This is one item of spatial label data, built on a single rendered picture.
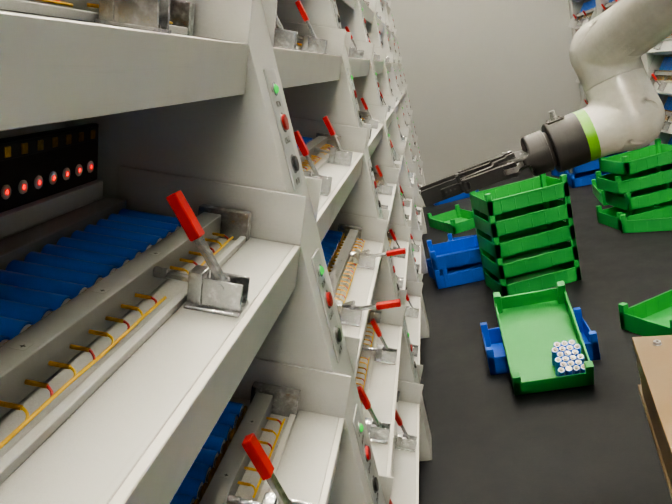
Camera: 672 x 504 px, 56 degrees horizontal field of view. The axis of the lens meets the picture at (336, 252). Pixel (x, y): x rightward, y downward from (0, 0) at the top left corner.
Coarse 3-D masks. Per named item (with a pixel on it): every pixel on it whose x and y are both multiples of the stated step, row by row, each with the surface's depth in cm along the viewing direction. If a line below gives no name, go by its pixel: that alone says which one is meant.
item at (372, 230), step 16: (336, 224) 133; (352, 224) 133; (368, 224) 132; (384, 224) 132; (368, 240) 133; (352, 272) 112; (368, 272) 113; (352, 288) 104; (368, 288) 105; (368, 304) 99; (352, 336) 75; (352, 352) 75; (352, 368) 76
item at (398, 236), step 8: (392, 224) 204; (392, 232) 186; (400, 232) 204; (408, 232) 204; (392, 240) 201; (400, 240) 205; (408, 240) 204; (392, 248) 195; (400, 248) 187; (392, 256) 187; (400, 256) 187; (400, 264) 180; (400, 272) 173; (400, 280) 161; (400, 288) 161
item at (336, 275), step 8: (352, 232) 129; (352, 240) 123; (344, 248) 117; (352, 248) 121; (344, 256) 113; (336, 264) 108; (344, 264) 108; (336, 272) 104; (336, 280) 100; (336, 288) 98; (344, 296) 98
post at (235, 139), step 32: (256, 0) 63; (256, 32) 61; (256, 64) 58; (256, 96) 59; (128, 128) 61; (160, 128) 61; (192, 128) 60; (224, 128) 60; (256, 128) 59; (128, 160) 62; (160, 160) 62; (192, 160) 61; (224, 160) 61; (256, 160) 60; (288, 192) 61; (288, 320) 65; (320, 320) 64; (288, 352) 66; (320, 352) 65; (352, 384) 74; (352, 416) 71; (352, 448) 68; (352, 480) 69
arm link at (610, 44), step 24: (624, 0) 96; (648, 0) 90; (600, 24) 102; (624, 24) 96; (648, 24) 92; (576, 48) 108; (600, 48) 103; (624, 48) 99; (648, 48) 98; (576, 72) 111; (600, 72) 106; (624, 72) 104
